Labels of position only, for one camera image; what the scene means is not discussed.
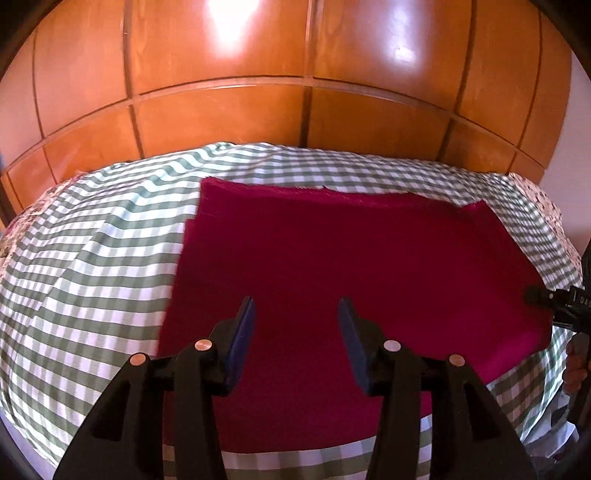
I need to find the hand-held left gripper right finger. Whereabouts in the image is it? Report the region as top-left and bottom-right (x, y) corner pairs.
(337, 298), (539, 480)

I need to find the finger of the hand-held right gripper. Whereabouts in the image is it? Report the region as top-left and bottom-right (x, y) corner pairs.
(524, 285), (557, 308)

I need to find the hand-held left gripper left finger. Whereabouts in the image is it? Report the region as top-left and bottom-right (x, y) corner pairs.
(54, 296), (257, 480)

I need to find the red cloth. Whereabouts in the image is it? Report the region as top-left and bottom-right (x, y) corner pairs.
(157, 176), (555, 455)

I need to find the person's right hand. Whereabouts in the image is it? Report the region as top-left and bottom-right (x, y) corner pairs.
(561, 333), (591, 398)

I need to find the white crumpled cloth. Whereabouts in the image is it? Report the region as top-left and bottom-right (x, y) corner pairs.
(521, 392), (581, 462)

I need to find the green white checked bedsheet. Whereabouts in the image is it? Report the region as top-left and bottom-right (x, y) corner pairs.
(0, 142), (583, 480)

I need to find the wooden panelled headboard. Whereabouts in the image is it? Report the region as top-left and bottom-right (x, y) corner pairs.
(0, 0), (573, 227)

